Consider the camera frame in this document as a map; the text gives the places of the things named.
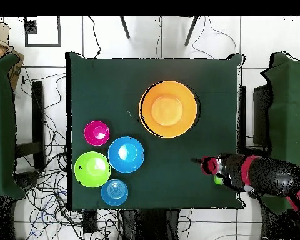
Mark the green plastic cup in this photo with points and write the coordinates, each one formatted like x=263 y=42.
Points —
x=217 y=180

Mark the large orange plastic bowl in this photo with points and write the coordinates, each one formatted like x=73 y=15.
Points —
x=140 y=112
x=168 y=108

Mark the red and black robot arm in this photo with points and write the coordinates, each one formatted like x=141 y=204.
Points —
x=265 y=175

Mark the blue plastic bowl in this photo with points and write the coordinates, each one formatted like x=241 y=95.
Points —
x=126 y=163

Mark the black box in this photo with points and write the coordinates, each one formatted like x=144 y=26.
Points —
x=262 y=112

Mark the small translucent blue bowl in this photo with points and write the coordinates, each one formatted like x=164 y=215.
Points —
x=114 y=192

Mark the green cloth covered table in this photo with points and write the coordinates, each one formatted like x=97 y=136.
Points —
x=290 y=112
x=2 y=125

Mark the small pink plastic bowl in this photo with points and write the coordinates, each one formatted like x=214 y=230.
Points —
x=96 y=132

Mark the large green plastic bowl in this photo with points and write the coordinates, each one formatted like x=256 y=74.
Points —
x=92 y=176

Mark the dark green table cloth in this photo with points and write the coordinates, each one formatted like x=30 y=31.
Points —
x=110 y=87

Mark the black power strip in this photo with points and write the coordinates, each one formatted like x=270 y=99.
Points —
x=90 y=222

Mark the black tripod leg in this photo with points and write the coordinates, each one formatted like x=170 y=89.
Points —
x=191 y=31
x=125 y=27

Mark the black floor stand bar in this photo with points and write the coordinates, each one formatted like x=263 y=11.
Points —
x=38 y=112

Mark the black stand base with knob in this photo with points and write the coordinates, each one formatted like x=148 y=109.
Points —
x=27 y=180

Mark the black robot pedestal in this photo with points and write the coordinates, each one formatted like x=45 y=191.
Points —
x=150 y=225

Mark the black square frame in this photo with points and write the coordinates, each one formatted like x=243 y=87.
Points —
x=30 y=27

